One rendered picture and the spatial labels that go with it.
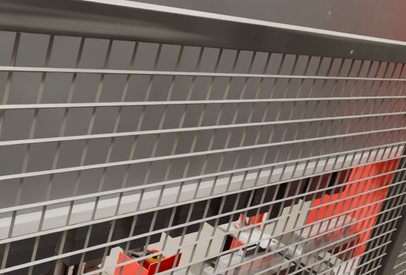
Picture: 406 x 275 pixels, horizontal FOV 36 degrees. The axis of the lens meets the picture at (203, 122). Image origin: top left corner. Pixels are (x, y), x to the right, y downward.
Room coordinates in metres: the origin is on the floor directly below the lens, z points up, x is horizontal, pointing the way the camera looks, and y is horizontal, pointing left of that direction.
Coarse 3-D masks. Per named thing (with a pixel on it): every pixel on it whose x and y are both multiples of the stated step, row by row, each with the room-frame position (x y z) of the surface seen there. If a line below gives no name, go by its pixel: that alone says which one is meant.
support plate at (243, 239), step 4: (224, 224) 2.34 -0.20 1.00; (232, 224) 2.36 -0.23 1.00; (244, 224) 2.40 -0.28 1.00; (220, 228) 2.31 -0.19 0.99; (224, 228) 2.30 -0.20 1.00; (232, 228) 2.32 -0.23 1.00; (236, 228) 2.34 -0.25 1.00; (256, 228) 2.39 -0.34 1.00; (260, 228) 2.40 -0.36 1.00; (236, 232) 2.30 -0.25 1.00; (260, 232) 2.37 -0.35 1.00; (264, 232) 2.38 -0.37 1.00; (232, 236) 2.27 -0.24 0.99; (236, 236) 2.27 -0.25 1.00; (240, 236) 2.28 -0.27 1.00; (244, 236) 2.29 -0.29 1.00; (264, 236) 2.34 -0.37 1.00; (268, 236) 2.35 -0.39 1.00; (240, 240) 2.25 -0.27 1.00; (244, 240) 2.25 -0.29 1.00; (244, 244) 2.23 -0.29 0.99
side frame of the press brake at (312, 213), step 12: (360, 168) 3.01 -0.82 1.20; (384, 180) 2.93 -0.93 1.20; (360, 192) 2.98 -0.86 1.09; (372, 192) 2.95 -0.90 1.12; (384, 192) 2.92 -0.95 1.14; (348, 204) 3.01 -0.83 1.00; (360, 204) 2.97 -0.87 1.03; (372, 204) 2.94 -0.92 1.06; (312, 216) 3.10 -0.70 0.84; (336, 216) 3.03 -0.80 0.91; (360, 240) 2.93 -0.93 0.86; (360, 252) 2.92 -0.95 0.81
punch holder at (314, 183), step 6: (324, 174) 2.46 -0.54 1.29; (312, 180) 2.39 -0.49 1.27; (318, 180) 2.43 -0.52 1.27; (324, 180) 2.47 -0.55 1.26; (306, 186) 2.40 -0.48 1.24; (312, 186) 2.40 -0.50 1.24; (324, 186) 2.49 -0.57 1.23; (318, 192) 2.46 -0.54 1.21; (300, 198) 2.40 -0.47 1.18; (306, 198) 2.39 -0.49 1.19
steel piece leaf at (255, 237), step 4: (252, 224) 2.37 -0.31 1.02; (248, 228) 2.36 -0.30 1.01; (244, 232) 2.32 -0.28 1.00; (248, 232) 2.33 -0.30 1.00; (256, 232) 2.35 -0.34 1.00; (248, 236) 2.29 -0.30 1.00; (252, 236) 2.30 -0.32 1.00; (256, 236) 2.31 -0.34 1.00; (252, 240) 2.27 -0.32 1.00; (256, 240) 2.28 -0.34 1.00
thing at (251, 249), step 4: (272, 240) 2.33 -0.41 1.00; (256, 244) 2.26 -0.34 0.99; (240, 248) 2.19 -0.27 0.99; (244, 248) 2.20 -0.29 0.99; (248, 248) 2.19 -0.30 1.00; (252, 248) 2.20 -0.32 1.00; (260, 248) 2.25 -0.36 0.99; (264, 248) 2.28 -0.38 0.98; (240, 252) 2.18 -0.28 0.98; (248, 252) 2.19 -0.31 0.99; (252, 252) 2.21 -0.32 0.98
